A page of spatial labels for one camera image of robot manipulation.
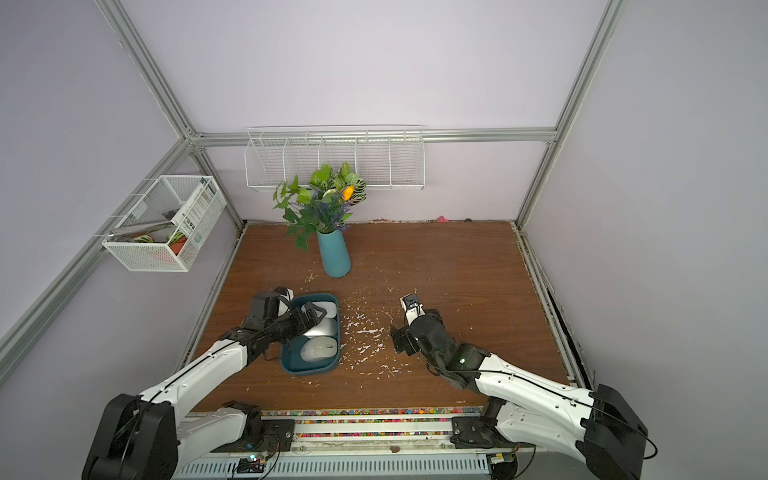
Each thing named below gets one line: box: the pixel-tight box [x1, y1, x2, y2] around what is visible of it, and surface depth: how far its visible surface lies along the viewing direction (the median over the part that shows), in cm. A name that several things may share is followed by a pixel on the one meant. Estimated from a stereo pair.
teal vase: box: [317, 229, 352, 278], surface depth 101 cm
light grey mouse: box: [300, 336, 338, 362], surface depth 87 cm
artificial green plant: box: [273, 162, 367, 253], surface depth 84 cm
